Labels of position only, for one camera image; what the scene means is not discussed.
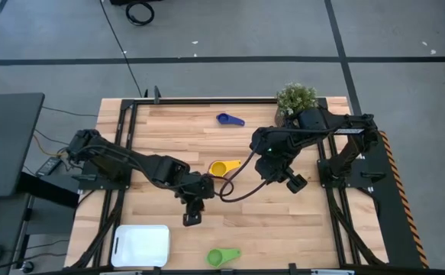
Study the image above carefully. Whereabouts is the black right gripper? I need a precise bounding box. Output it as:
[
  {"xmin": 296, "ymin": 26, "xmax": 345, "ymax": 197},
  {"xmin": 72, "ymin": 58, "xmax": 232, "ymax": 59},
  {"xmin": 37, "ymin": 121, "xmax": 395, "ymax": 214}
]
[{"xmin": 254, "ymin": 152, "xmax": 308, "ymax": 194}]

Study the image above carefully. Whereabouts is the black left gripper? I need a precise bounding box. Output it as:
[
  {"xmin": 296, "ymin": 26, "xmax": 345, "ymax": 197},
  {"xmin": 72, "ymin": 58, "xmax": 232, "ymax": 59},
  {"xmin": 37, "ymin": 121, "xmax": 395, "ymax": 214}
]
[{"xmin": 173, "ymin": 170, "xmax": 216, "ymax": 228}]

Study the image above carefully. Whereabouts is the green measuring cup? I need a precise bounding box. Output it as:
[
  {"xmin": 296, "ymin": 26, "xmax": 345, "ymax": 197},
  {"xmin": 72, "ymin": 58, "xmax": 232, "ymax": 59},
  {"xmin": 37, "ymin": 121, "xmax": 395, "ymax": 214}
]
[{"xmin": 205, "ymin": 247, "xmax": 242, "ymax": 268}]

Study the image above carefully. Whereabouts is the white plastic basket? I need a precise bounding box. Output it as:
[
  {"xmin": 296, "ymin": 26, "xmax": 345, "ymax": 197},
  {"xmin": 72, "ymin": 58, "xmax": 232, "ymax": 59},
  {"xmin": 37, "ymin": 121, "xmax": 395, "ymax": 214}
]
[{"xmin": 110, "ymin": 224, "xmax": 171, "ymax": 268}]

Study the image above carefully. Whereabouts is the yellow measuring cup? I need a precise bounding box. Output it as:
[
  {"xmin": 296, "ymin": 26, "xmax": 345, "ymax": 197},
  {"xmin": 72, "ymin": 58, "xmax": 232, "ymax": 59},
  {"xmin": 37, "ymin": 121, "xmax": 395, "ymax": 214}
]
[{"xmin": 208, "ymin": 159, "xmax": 242, "ymax": 178}]

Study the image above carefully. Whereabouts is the small indigo measuring cup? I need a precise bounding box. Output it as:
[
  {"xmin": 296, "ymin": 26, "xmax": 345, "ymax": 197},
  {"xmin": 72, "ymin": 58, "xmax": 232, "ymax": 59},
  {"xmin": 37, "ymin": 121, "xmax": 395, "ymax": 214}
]
[{"xmin": 215, "ymin": 112, "xmax": 246, "ymax": 128}]

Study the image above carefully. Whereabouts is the potted plant in ribbed pot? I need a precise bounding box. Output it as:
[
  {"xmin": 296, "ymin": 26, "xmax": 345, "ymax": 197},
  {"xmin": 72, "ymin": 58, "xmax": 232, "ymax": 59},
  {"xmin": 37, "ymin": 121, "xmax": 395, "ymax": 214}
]
[{"xmin": 275, "ymin": 82, "xmax": 319, "ymax": 127}]

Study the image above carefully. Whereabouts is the black platform with hazard stripe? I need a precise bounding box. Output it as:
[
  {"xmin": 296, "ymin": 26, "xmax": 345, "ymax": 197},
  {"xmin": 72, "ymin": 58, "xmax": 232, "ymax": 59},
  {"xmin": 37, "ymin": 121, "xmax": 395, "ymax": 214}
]
[{"xmin": 355, "ymin": 131, "xmax": 430, "ymax": 269}]

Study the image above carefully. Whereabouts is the black power adapter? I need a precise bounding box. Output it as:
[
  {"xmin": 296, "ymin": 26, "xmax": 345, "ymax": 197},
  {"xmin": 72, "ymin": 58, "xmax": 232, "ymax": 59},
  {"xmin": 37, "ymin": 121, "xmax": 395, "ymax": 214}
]
[{"xmin": 35, "ymin": 156, "xmax": 63, "ymax": 177}]

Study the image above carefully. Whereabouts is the grey desk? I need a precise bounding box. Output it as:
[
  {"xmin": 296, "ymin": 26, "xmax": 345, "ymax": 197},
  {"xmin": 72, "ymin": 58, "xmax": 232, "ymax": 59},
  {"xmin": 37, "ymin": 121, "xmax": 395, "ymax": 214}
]
[{"xmin": 0, "ymin": 92, "xmax": 46, "ymax": 199}]

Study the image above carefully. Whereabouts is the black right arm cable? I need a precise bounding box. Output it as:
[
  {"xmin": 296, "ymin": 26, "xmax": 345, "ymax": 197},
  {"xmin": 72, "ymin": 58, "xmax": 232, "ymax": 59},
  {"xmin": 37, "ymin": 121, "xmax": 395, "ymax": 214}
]
[{"xmin": 218, "ymin": 149, "xmax": 271, "ymax": 203}]

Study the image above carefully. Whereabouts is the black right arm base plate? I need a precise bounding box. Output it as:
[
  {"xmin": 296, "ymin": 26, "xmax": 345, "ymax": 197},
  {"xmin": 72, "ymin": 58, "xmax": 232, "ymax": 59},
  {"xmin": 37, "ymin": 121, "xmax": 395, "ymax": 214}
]
[{"xmin": 318, "ymin": 158, "xmax": 387, "ymax": 190}]

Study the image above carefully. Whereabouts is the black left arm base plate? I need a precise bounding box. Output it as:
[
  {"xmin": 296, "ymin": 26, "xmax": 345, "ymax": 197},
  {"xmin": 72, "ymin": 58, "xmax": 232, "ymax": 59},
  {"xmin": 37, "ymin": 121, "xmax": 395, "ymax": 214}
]
[{"xmin": 71, "ymin": 160, "xmax": 134, "ymax": 191}]

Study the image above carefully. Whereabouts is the black metal table frame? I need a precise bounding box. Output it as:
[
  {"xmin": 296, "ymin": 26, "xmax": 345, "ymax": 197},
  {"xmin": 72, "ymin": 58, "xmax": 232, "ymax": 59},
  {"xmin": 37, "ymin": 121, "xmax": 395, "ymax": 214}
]
[{"xmin": 69, "ymin": 86, "xmax": 389, "ymax": 275}]

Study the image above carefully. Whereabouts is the thin black floor cable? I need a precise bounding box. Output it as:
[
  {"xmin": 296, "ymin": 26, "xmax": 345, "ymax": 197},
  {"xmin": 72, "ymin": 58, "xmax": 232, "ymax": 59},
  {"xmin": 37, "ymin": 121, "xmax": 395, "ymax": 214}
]
[{"xmin": 40, "ymin": 105, "xmax": 99, "ymax": 118}]

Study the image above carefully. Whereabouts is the yellow cable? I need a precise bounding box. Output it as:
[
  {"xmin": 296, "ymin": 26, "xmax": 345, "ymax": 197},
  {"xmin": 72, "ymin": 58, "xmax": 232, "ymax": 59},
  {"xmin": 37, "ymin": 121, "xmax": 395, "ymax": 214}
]
[{"xmin": 32, "ymin": 133, "xmax": 70, "ymax": 157}]

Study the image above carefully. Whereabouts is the coiled black cable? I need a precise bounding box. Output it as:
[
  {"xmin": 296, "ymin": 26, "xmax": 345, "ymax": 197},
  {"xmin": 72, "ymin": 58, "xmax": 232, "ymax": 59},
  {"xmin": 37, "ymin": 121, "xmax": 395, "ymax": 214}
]
[{"xmin": 124, "ymin": 1, "xmax": 156, "ymax": 27}]

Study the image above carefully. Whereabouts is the long black floor cable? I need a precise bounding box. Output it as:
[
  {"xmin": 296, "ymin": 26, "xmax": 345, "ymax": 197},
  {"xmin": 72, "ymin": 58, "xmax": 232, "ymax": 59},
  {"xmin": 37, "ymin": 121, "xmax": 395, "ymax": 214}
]
[{"xmin": 98, "ymin": 0, "xmax": 143, "ymax": 99}]

